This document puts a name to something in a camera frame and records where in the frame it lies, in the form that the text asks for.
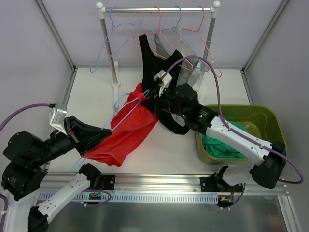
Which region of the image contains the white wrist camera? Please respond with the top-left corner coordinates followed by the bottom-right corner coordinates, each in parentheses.
top-left (154, 70), bottom-right (172, 97)
top-left (49, 102), bottom-right (67, 135)

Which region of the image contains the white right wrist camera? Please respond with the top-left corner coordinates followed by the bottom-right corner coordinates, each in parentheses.
top-left (154, 70), bottom-right (172, 97)

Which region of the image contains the olive green plastic basket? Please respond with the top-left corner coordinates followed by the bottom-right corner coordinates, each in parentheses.
top-left (196, 104), bottom-right (286, 165)

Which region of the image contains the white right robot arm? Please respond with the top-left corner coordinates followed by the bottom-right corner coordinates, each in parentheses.
top-left (142, 84), bottom-right (286, 192)

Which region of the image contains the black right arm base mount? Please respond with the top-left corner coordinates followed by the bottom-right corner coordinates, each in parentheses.
top-left (199, 173), bottom-right (243, 193)

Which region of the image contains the aluminium corner frame post right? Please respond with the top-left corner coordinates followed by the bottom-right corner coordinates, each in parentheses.
top-left (242, 0), bottom-right (290, 74)

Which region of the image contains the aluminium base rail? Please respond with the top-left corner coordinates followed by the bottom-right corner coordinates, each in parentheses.
top-left (41, 172), bottom-right (290, 195)

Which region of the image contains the green tank top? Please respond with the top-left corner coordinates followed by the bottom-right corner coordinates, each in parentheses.
top-left (201, 134), bottom-right (247, 159)

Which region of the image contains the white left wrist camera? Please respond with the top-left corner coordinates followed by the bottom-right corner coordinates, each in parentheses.
top-left (49, 102), bottom-right (67, 135)

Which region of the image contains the silver clothes rack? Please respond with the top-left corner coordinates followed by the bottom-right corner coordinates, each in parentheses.
top-left (95, 0), bottom-right (221, 111)

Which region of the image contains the black tank top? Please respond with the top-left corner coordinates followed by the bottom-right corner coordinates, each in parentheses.
top-left (139, 35), bottom-right (189, 135)

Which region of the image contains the pink hanger under black top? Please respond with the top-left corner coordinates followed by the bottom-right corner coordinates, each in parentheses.
top-left (133, 6), bottom-right (194, 71)

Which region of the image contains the blue hanger under grey top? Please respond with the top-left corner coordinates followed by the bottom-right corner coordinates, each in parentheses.
top-left (147, 6), bottom-right (210, 73)

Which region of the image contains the light blue hanger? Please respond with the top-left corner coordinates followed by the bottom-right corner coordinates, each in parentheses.
top-left (89, 6), bottom-right (143, 73)

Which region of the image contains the pink hanger under white top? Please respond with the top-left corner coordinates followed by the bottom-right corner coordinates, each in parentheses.
top-left (180, 6), bottom-right (222, 78)

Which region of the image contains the aluminium corner frame post left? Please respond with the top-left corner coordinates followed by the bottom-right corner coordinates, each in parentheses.
top-left (34, 0), bottom-right (76, 71)

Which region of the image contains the red tank top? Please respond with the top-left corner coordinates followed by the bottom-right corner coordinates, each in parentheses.
top-left (81, 82), bottom-right (159, 168)

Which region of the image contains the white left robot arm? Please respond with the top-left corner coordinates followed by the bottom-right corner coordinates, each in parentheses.
top-left (0, 116), bottom-right (112, 232)

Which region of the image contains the aluminium corner frame post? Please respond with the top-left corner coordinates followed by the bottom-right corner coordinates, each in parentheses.
top-left (242, 0), bottom-right (290, 74)
top-left (34, 0), bottom-right (76, 71)

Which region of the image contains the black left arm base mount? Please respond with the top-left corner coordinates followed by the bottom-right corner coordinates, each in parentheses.
top-left (98, 174), bottom-right (116, 191)

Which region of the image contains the white tank top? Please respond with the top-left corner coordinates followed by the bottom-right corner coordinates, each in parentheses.
top-left (190, 61), bottom-right (206, 102)

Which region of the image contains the grey tank top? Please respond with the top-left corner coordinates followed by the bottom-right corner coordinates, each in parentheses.
top-left (153, 33), bottom-right (203, 87)

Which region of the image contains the white slotted cable duct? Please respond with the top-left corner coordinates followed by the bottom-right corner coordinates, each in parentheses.
top-left (36, 192), bottom-right (219, 204)

